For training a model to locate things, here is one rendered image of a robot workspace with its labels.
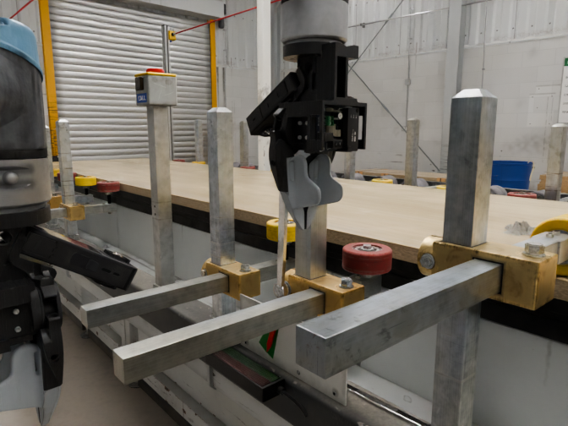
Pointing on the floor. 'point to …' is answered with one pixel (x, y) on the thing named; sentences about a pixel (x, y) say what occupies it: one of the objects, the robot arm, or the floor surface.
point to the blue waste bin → (511, 174)
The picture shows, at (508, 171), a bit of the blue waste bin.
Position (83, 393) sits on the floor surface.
